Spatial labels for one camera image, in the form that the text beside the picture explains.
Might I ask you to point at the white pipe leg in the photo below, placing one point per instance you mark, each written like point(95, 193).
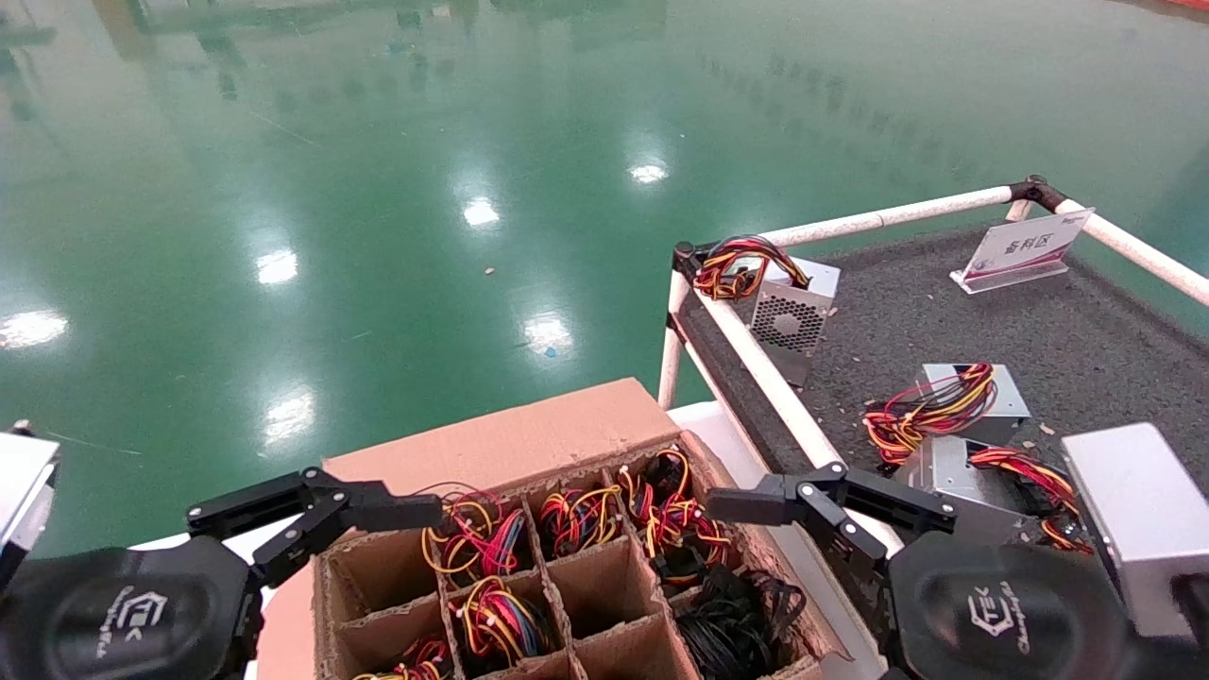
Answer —
point(672, 359)

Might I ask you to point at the cardboard divider grid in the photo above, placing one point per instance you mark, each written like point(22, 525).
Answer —
point(604, 586)

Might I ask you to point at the grey power supply centre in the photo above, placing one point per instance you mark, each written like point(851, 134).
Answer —
point(1133, 510)

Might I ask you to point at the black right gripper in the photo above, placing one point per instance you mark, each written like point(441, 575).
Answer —
point(1001, 614)

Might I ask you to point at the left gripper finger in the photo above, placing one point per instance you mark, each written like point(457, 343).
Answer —
point(397, 512)

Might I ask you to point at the clear acrylic sign stand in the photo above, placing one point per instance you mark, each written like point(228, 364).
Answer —
point(1025, 247)

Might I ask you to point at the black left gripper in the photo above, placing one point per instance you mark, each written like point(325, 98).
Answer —
point(113, 614)

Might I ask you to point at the black pipe corner connector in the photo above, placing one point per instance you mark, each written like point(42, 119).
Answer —
point(1034, 189)
point(685, 257)

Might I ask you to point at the brown cardboard box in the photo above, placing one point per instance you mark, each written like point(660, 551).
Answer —
point(510, 439)

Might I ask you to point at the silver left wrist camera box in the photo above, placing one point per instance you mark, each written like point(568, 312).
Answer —
point(24, 491)

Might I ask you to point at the white pipe rail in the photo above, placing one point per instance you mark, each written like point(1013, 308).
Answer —
point(1133, 247)
point(888, 219)
point(756, 364)

